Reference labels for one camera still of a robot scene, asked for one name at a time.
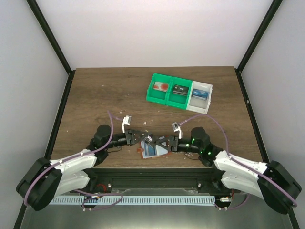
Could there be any brown leather card holder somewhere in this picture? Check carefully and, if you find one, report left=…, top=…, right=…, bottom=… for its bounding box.
left=137, top=142, right=170, bottom=159

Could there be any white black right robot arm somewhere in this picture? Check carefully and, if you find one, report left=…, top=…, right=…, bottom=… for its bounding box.
left=151, top=127, right=302, bottom=214

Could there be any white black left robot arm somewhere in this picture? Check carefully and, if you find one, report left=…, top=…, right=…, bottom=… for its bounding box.
left=16, top=125, right=153, bottom=211

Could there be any black VIP card stack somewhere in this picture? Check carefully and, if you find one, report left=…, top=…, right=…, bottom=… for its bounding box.
left=172, top=84, right=189, bottom=96

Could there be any red white card stack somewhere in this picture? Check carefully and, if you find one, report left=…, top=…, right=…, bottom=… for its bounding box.
left=153, top=82, right=169, bottom=92

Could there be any blue card stack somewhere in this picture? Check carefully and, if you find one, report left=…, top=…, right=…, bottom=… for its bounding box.
left=192, top=89, right=209, bottom=100

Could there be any left green plastic bin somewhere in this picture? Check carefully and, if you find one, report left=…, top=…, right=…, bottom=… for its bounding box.
left=146, top=73, right=173, bottom=105

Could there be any green plastic bin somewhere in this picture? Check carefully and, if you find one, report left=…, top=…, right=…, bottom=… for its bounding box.
left=146, top=73, right=173, bottom=105
left=166, top=77, right=192, bottom=109

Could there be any middle green plastic bin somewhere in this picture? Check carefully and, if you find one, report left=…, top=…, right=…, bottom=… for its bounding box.
left=166, top=77, right=192, bottom=109

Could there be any white plastic bin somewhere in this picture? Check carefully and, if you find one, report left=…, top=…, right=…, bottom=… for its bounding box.
left=186, top=81, right=213, bottom=115

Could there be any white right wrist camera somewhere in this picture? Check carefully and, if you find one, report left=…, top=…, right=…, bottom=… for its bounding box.
left=172, top=122, right=183, bottom=139

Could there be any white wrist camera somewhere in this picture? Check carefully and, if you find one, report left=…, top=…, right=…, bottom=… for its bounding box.
left=122, top=115, right=132, bottom=133
left=172, top=122, right=183, bottom=139

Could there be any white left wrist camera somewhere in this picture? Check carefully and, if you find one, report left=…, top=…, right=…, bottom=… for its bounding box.
left=122, top=115, right=132, bottom=133

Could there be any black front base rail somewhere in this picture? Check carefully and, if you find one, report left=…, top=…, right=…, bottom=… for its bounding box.
left=81, top=168, right=232, bottom=195

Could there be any light blue slotted cable duct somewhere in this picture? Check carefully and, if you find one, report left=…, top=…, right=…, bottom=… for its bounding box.
left=50, top=196, right=215, bottom=206

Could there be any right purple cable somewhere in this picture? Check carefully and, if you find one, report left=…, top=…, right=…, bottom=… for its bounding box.
left=178, top=114, right=298, bottom=211

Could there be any purple cable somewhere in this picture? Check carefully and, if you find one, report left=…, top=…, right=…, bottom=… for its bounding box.
left=23, top=110, right=124, bottom=212
left=178, top=114, right=298, bottom=211

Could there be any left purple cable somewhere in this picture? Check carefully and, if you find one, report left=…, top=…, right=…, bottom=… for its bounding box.
left=23, top=110, right=124, bottom=212

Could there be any black left back frame post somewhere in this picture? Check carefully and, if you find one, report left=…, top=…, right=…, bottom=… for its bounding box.
left=26, top=0, right=72, bottom=75

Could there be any black frame post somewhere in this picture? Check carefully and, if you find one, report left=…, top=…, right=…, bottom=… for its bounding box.
left=237, top=0, right=283, bottom=72
left=26, top=0, right=72, bottom=75

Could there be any black right back frame post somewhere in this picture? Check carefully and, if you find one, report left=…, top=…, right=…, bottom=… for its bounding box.
left=237, top=0, right=283, bottom=72

